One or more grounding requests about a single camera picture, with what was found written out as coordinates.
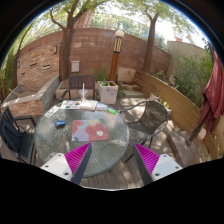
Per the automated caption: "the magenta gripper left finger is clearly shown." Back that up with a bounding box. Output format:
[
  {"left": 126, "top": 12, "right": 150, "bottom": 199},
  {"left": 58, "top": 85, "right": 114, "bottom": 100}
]
[{"left": 41, "top": 143, "right": 92, "bottom": 185}]

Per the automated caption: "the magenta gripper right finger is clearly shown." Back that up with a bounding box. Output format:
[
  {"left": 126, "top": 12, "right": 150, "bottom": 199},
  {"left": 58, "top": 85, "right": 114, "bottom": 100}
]
[{"left": 133, "top": 143, "right": 182, "bottom": 185}]

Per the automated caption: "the blue computer mouse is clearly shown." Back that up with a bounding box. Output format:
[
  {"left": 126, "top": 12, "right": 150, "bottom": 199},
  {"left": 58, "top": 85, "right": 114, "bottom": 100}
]
[{"left": 55, "top": 120, "right": 66, "bottom": 129}]

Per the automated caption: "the round glass patio table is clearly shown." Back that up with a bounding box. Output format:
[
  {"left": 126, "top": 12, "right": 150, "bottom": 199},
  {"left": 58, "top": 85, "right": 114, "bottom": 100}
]
[{"left": 35, "top": 109, "right": 129, "bottom": 177}]

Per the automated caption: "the metal mesh patio chair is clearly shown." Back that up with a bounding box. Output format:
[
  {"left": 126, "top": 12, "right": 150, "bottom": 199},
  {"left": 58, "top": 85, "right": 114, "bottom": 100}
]
[{"left": 119, "top": 99, "right": 170, "bottom": 164}]

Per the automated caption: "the curved wooden bench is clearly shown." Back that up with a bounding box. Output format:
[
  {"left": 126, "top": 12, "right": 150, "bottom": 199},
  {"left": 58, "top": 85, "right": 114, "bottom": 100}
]
[{"left": 133, "top": 70, "right": 224, "bottom": 159}]

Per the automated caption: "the watercolor paint palette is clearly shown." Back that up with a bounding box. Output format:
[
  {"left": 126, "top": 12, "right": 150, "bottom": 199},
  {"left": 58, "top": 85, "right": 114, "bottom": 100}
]
[{"left": 61, "top": 100, "right": 80, "bottom": 109}]

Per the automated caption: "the black chair at left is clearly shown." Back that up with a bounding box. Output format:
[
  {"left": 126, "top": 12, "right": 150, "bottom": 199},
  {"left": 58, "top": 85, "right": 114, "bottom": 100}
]
[{"left": 0, "top": 107, "right": 36, "bottom": 164}]

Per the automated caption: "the green marker pen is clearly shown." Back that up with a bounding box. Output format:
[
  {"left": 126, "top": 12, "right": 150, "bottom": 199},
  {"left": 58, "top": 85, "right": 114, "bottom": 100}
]
[{"left": 107, "top": 108, "right": 117, "bottom": 114}]

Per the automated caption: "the clear glass candle holder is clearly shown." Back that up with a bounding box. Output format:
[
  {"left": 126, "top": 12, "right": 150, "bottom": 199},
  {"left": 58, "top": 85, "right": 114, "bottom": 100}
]
[{"left": 79, "top": 83, "right": 88, "bottom": 102}]

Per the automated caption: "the folded red patio umbrella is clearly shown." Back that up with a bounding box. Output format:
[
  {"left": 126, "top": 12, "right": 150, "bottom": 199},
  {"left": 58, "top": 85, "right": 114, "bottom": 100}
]
[{"left": 189, "top": 49, "right": 224, "bottom": 142}]

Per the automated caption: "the dark wooden chair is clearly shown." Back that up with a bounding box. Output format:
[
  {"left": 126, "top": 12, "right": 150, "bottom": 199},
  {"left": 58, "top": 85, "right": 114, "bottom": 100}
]
[{"left": 59, "top": 75, "right": 101, "bottom": 102}]

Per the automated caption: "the white square planter box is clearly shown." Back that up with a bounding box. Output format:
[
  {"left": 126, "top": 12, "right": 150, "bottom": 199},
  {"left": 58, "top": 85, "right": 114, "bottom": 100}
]
[{"left": 98, "top": 81, "right": 118, "bottom": 104}]

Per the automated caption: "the left tree trunk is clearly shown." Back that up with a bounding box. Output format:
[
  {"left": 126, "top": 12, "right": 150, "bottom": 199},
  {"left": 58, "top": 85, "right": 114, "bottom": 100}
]
[{"left": 49, "top": 0, "right": 91, "bottom": 81}]

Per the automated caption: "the tree trunk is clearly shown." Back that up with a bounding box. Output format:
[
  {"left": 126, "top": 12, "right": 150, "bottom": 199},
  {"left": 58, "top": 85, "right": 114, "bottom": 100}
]
[
  {"left": 143, "top": 7, "right": 159, "bottom": 73},
  {"left": 49, "top": 0, "right": 91, "bottom": 81}
]

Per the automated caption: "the right tree trunk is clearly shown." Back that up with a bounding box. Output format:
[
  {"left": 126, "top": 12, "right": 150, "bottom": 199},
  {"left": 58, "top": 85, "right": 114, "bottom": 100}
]
[{"left": 143, "top": 7, "right": 159, "bottom": 73}]

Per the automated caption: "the wooden lamp post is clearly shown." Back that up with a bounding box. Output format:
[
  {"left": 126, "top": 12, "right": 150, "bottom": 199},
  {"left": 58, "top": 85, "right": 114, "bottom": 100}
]
[{"left": 109, "top": 30, "right": 124, "bottom": 82}]

